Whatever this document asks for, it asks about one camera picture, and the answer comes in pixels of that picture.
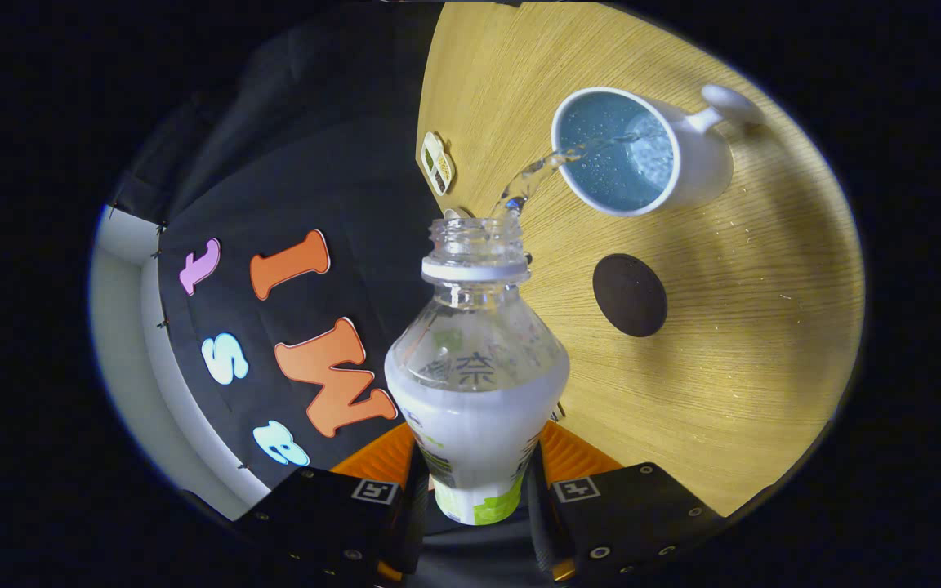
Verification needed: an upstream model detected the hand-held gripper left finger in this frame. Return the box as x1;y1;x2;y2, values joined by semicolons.
234;421;430;585

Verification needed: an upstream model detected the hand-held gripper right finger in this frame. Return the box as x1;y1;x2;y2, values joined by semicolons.
524;419;725;585

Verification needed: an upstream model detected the clear bottle with white label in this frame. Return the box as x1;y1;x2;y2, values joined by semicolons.
384;216;571;526

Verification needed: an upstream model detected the dark round coaster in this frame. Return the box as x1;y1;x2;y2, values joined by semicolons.
592;253;669;338

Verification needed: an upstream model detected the clear juice stream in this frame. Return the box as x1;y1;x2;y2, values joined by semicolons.
491;131;643;220

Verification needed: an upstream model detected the white cup with blue inside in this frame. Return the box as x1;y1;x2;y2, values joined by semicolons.
551;84;765;217

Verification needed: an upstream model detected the wooden table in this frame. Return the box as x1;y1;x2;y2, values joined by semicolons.
415;2;865;517

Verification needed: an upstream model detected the white divided dish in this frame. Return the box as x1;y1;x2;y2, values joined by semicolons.
421;131;457;197

